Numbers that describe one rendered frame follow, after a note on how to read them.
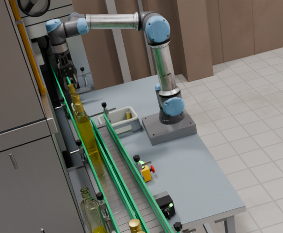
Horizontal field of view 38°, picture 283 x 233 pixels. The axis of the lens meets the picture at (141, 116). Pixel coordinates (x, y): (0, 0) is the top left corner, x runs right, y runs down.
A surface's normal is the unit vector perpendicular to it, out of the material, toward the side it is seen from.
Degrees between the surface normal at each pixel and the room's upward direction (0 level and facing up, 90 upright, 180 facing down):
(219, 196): 0
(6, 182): 90
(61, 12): 90
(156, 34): 81
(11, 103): 90
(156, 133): 3
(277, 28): 90
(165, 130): 3
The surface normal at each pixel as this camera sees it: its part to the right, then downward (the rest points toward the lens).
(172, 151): -0.18, -0.86
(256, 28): 0.20, 0.44
